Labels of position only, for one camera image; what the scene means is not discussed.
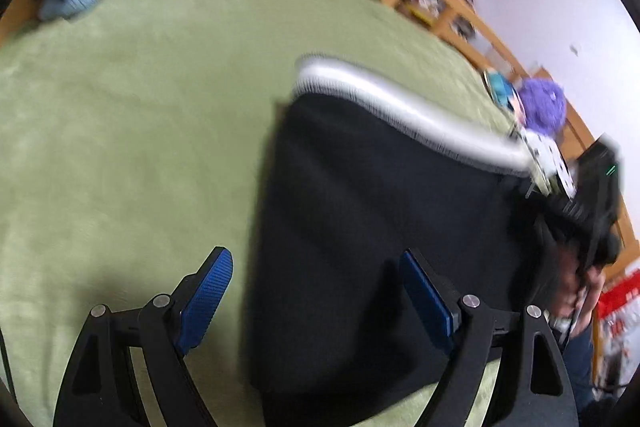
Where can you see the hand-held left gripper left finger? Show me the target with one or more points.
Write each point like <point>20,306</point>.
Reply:
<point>207,302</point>

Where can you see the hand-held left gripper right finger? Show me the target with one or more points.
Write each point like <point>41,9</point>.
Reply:
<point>427,302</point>

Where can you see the person's right hand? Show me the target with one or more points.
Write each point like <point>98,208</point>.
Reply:
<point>570,289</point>

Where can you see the white floral pillow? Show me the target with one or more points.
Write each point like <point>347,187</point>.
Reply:
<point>547,157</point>

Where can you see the red printed bag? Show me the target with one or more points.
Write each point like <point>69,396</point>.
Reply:
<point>620,294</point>

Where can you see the purple plush toy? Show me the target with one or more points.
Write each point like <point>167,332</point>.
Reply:
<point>542,107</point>

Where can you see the teal toy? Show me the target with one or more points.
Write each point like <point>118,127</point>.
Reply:
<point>500,88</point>

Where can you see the person's blue jeans leg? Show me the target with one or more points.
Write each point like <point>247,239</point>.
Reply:
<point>580,362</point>

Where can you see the green plush blanket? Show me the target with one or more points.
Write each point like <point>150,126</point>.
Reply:
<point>125,132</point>

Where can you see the pile of boards and papers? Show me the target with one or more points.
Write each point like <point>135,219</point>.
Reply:
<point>430,4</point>

